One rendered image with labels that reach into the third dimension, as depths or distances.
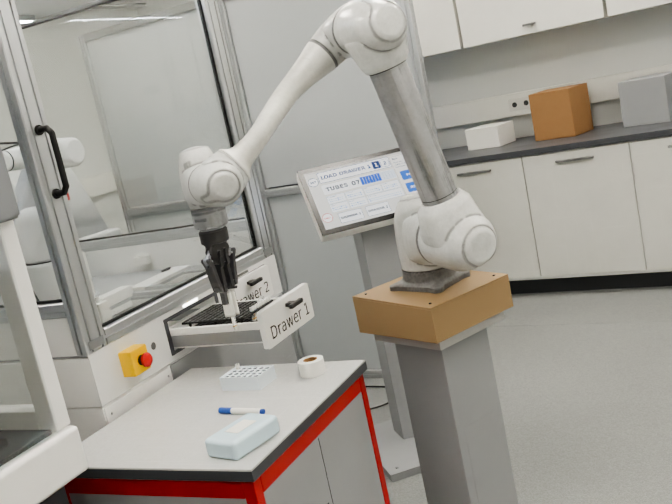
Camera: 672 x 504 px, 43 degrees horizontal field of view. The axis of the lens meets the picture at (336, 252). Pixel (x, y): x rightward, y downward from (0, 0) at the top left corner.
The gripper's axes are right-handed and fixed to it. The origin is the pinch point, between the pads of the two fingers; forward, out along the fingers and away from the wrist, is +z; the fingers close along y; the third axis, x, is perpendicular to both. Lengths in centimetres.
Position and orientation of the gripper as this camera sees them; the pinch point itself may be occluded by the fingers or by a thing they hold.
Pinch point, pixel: (229, 302)
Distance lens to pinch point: 226.6
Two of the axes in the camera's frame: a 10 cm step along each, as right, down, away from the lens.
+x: 8.7, -0.9, -4.8
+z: 2.0, 9.6, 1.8
